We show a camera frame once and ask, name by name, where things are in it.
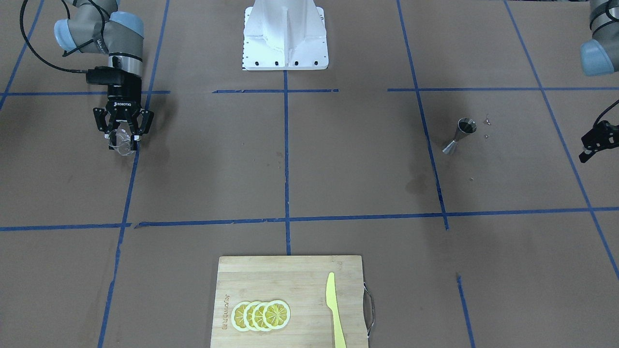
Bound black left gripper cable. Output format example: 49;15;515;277
592;99;619;131

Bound clear glass cup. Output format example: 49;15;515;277
107;128;135;156

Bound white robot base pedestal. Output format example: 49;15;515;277
242;0;329;71

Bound yellow plastic knife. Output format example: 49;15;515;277
325;272;347;348

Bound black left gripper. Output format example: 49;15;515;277
579;121;619;163

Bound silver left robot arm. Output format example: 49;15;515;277
578;0;619;163

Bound steel double jigger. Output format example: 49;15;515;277
442;117;477;156

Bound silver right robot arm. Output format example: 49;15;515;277
18;0;153;156

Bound lemon slice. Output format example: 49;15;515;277
251;302;271;331
243;301;261;331
263;300;291;330
232;301;250;332

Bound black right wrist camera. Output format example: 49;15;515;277
86;66;132;86

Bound bamboo cutting board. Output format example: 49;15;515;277
210;255;369;348

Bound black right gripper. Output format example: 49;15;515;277
93;83;154;150

